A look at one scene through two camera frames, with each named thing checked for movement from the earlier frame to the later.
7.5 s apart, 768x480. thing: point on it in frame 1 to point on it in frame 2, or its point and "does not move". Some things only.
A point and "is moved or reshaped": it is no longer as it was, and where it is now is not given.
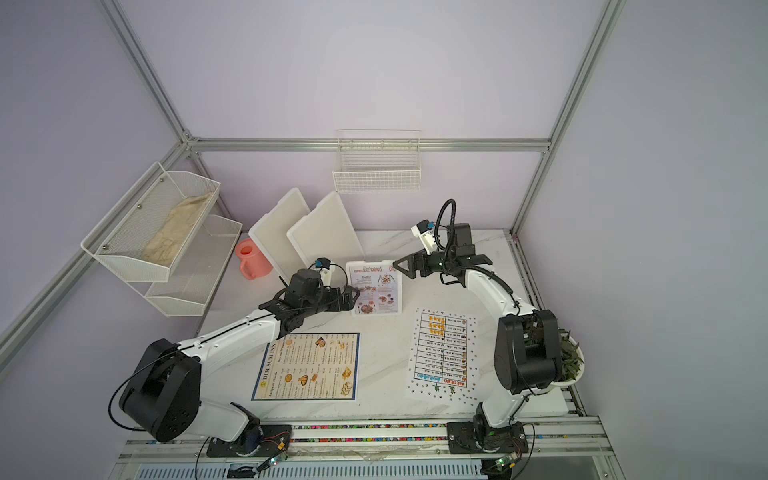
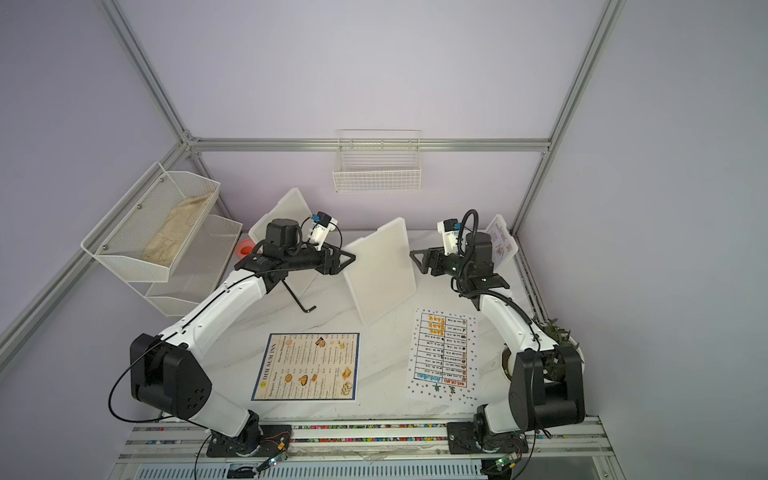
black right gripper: (416, 259) does not move
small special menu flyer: (378, 288) to (501, 243)
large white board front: (326, 232) is moved or reshaped
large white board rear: (270, 234) does not move
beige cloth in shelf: (162, 248) does not move
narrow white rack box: (379, 285) to (504, 243)
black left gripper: (348, 303) to (334, 266)
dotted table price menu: (443, 356) does not move
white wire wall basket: (378, 161) does not move
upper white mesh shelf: (147, 232) does not move
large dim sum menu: (309, 367) does not move
